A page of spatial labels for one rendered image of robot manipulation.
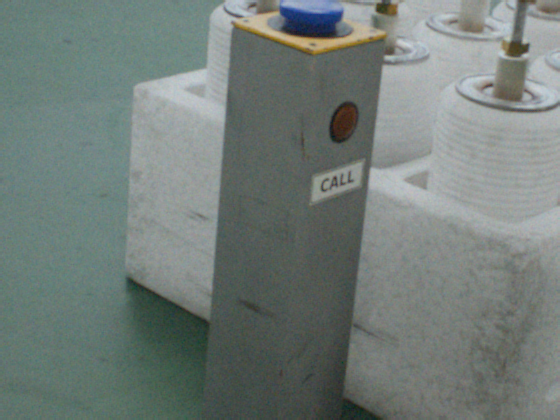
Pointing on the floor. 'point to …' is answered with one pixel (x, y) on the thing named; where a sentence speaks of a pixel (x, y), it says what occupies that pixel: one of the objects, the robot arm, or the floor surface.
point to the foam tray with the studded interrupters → (370, 272)
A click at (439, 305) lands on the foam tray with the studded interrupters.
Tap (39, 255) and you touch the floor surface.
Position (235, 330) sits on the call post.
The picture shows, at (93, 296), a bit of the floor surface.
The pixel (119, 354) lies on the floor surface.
